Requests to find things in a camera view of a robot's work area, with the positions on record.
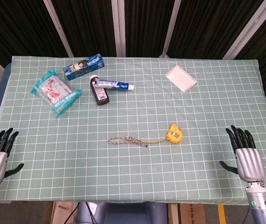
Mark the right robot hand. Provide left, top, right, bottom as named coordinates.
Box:
left=219, top=125, right=266, bottom=183

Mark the yellow tape measure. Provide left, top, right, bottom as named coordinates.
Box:
left=166, top=124, right=182, bottom=144

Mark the braided rope loop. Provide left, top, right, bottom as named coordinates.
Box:
left=107, top=135, right=168, bottom=148

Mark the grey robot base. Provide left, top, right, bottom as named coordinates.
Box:
left=77, top=202, right=169, bottom=224

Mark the cardboard box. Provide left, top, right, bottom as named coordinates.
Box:
left=43, top=201, right=77, bottom=224

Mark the teal snack bag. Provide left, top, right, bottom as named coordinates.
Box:
left=31, top=68, right=83, bottom=118

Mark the green checkered tablecloth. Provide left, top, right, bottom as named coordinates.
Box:
left=0, top=55, right=266, bottom=203

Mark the dark brown medicine bottle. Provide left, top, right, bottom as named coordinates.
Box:
left=90, top=74, right=110, bottom=106

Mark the blue toothpaste box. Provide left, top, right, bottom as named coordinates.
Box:
left=62, top=53, right=105, bottom=81

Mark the blue white toothpaste tube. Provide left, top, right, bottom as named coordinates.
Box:
left=93, top=78, right=135, bottom=92

